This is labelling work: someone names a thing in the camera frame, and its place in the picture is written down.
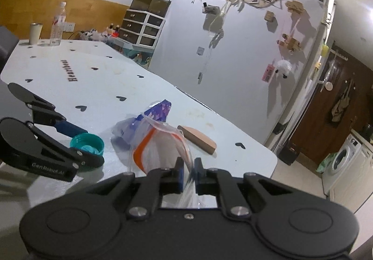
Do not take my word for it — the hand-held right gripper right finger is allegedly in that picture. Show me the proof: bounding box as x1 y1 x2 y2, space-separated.
194 157 295 218

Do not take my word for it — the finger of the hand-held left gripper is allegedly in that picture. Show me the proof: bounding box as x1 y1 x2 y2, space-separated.
7 83 88 136
26 121 105 169

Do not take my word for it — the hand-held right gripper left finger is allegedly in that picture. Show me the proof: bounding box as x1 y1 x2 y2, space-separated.
84 158 185 221

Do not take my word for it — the teal plastic cap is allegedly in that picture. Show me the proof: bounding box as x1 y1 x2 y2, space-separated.
70 134 105 158

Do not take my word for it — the clear orange-striped zip bag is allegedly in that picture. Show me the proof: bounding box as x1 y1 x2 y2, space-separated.
111 114 194 209

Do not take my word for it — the purple snack wrapper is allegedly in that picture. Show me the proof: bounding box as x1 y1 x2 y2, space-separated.
128 99 172 132

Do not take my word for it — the half-round wooden block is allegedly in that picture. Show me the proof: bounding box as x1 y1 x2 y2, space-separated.
177 125 218 155

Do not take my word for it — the white heart-print tablecloth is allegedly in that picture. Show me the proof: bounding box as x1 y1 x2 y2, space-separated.
0 39 277 211

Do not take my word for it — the black floor box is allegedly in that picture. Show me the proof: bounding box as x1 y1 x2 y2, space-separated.
278 143 300 165

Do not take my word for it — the dark grey panel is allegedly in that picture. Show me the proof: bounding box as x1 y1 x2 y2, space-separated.
0 25 19 71

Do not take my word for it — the clear plastic bottle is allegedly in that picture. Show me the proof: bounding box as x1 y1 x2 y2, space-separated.
49 2 67 46

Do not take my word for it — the white tumbler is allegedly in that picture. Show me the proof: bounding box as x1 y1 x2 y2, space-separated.
28 23 44 45

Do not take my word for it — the white drawer cabinet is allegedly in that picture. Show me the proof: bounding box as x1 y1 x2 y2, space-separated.
118 10 166 46

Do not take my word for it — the green plastic bag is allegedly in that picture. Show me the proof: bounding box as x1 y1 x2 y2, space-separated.
316 153 338 174

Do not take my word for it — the white plush toy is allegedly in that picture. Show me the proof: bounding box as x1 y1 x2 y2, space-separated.
275 59 292 78

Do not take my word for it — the brown wooden door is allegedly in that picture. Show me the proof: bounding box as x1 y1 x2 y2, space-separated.
291 41 373 161

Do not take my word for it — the white washing machine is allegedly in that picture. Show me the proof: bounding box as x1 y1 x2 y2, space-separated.
322 133 363 195

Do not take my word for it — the dark glass tank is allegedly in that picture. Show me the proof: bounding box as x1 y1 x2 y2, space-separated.
130 0 172 17

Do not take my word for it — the beige hanging bag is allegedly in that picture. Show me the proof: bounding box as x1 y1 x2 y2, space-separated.
331 79 354 125

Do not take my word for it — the pink wall card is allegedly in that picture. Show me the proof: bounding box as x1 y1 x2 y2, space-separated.
262 63 275 82

